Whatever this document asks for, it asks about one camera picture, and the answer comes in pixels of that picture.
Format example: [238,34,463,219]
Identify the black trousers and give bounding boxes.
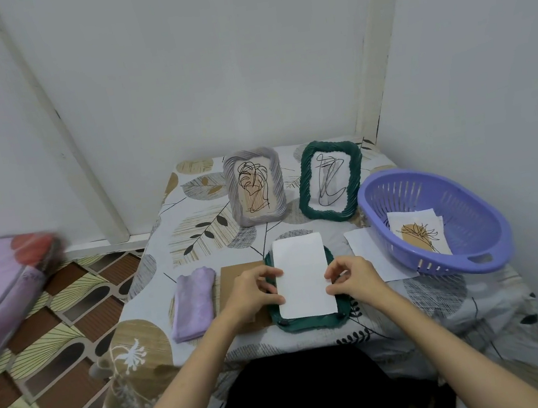
[207,332,453,408]

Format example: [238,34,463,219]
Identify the white paper grey drawing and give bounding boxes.
[269,231,340,322]

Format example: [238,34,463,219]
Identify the white paper black line drawing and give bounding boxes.
[342,221,420,288]

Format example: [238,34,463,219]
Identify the person's right hand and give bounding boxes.
[321,250,391,312]

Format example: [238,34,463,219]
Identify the person's right forearm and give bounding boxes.
[360,263,538,408]

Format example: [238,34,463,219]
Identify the person's left forearm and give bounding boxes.
[95,307,274,408]

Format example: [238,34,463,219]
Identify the purple folded cloth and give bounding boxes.
[162,265,225,345]

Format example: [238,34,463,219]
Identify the white paper brown plant drawing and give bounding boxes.
[386,204,453,264]

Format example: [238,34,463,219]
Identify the purple plastic basket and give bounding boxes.
[354,154,518,290]

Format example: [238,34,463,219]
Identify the grey woven picture frame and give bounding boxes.
[220,145,290,231]

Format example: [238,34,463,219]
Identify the brown cardboard frame backing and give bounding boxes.
[212,260,277,337]

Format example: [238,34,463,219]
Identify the person's left hand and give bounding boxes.
[218,261,292,336]

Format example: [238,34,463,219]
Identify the leaf patterned tablecloth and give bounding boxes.
[60,113,538,408]

